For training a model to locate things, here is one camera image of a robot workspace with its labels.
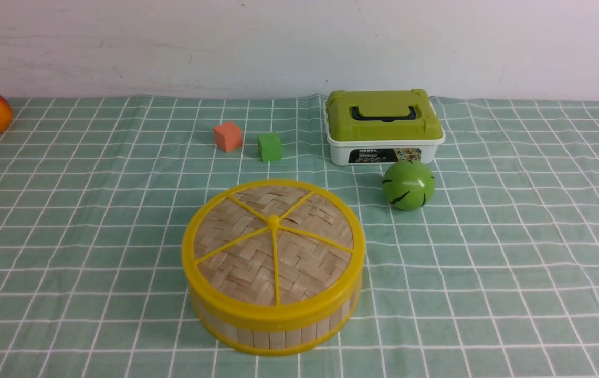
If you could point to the yellow woven steamer lid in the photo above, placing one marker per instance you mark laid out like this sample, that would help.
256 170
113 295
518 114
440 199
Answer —
273 254

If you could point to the yellow bamboo steamer basket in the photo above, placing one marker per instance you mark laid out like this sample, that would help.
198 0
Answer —
281 341

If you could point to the green foam cube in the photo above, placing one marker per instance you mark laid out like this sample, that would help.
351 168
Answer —
269 147

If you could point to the orange foam cube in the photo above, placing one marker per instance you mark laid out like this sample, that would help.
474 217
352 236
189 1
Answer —
228 136

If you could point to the green lidded white storage box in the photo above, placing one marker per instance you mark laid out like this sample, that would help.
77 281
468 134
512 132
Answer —
381 127

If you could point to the green toy melon ball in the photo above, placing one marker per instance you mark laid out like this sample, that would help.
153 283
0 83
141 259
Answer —
408 185

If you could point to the green checked tablecloth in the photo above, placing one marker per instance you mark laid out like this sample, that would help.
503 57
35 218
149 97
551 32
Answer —
497 276

